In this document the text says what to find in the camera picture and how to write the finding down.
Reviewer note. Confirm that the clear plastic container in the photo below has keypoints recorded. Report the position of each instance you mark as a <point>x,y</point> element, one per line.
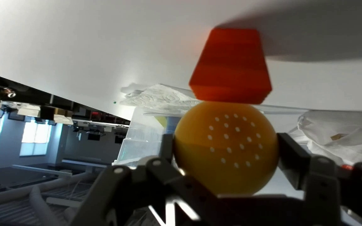
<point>147,136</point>

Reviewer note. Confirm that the yellow round object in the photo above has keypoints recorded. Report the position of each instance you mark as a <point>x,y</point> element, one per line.
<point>226,149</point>

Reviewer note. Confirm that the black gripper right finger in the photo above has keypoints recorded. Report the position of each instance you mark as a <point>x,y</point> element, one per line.
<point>326,184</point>

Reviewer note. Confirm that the red block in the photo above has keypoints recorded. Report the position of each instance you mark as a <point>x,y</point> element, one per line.
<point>231,67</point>

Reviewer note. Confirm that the flat clear plastic bag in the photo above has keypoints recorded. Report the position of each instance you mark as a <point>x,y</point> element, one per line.
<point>335,134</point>

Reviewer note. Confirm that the crumpled clear plastic bag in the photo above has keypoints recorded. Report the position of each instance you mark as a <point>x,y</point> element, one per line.
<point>156,98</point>

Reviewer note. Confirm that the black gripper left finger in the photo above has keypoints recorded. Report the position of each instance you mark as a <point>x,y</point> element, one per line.
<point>125,189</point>

